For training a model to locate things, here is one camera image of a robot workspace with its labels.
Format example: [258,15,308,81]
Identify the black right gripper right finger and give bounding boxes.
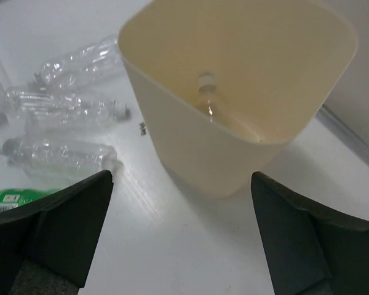
[251,172,369,294]

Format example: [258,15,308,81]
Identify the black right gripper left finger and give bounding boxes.
[0,171,113,294]

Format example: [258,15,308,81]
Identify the green plastic bottle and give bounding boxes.
[0,189,59,213]

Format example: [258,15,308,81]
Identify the beige plastic bin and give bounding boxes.
[118,1,358,198]

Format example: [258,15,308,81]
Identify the clear bottle white cap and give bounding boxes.
[0,136,121,179]

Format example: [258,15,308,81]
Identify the clear bottle grey cap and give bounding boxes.
[4,86,130,133]

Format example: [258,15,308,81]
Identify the clear bottle blue cap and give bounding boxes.
[34,35,124,90]

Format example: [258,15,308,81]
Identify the aluminium frame rail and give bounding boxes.
[316,104,369,166]

